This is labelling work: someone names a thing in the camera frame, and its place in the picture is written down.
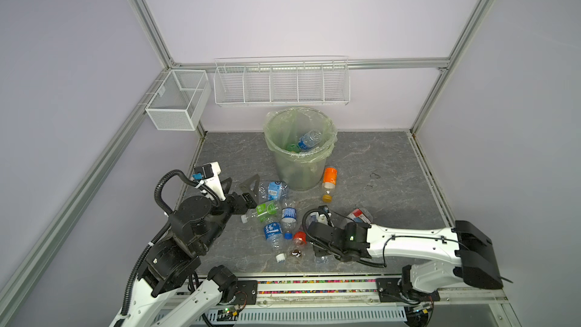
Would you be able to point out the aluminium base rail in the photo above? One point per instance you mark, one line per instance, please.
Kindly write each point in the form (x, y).
(324, 291)

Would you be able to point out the crushed light blue label bottle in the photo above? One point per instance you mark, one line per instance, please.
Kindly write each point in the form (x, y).
(272, 191)

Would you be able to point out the red label scenic bottle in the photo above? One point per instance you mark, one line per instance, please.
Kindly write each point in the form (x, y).
(361, 215)

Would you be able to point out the dark green soda bottle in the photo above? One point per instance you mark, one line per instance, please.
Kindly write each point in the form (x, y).
(293, 148)

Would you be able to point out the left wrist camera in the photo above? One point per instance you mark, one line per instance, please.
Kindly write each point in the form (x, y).
(208, 175)

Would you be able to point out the small white mesh basket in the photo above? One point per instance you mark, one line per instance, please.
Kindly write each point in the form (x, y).
(180, 100)

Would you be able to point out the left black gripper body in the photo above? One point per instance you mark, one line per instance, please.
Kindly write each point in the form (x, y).
(222, 211)

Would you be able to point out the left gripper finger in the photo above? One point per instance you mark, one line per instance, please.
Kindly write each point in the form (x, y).
(251, 186)
(244, 203)

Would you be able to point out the red cap cola bottle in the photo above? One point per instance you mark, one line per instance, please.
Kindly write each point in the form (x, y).
(296, 250)

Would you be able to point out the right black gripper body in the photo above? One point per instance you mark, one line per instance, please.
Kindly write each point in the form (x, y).
(317, 252)

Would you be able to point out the blue label bottle blue cap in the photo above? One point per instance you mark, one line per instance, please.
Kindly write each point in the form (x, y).
(289, 219)

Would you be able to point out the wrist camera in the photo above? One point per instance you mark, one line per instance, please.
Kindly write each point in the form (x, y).
(208, 175)
(324, 215)

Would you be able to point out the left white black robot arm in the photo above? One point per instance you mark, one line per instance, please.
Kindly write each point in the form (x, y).
(173, 255)

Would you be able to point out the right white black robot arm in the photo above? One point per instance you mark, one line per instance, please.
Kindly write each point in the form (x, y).
(461, 253)

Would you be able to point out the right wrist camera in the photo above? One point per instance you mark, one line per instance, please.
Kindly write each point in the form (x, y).
(324, 215)

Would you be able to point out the long white wire basket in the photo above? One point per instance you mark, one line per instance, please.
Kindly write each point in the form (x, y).
(281, 81)

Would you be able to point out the light green label bottle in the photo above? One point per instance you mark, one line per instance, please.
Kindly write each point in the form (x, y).
(262, 213)

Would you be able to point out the orange label bottle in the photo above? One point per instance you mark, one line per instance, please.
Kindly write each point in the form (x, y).
(329, 184)

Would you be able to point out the green-lined mesh waste bin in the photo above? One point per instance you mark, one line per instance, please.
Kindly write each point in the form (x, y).
(301, 171)

